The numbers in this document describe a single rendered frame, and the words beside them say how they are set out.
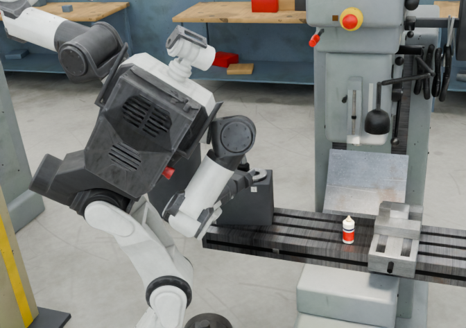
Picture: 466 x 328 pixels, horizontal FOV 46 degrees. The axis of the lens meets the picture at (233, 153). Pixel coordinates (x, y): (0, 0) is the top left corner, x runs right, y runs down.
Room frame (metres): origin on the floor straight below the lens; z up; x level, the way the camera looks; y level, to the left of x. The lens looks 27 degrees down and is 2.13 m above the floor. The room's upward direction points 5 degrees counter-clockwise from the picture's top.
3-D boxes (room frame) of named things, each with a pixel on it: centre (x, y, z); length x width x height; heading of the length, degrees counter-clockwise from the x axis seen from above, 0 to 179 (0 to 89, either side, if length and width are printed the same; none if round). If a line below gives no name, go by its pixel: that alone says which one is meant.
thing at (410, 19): (1.70, -0.58, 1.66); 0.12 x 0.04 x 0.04; 159
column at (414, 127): (2.27, -0.65, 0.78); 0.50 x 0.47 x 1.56; 159
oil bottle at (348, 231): (1.65, -0.39, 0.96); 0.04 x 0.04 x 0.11
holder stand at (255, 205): (1.86, -0.03, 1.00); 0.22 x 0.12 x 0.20; 79
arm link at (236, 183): (1.66, 0.02, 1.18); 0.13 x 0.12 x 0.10; 54
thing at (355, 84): (1.59, -0.39, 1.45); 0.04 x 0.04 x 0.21; 69
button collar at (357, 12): (1.48, -0.35, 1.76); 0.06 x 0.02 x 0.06; 69
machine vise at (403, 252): (1.61, -0.56, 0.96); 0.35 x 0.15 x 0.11; 157
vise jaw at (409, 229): (1.58, -0.55, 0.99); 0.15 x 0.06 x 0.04; 67
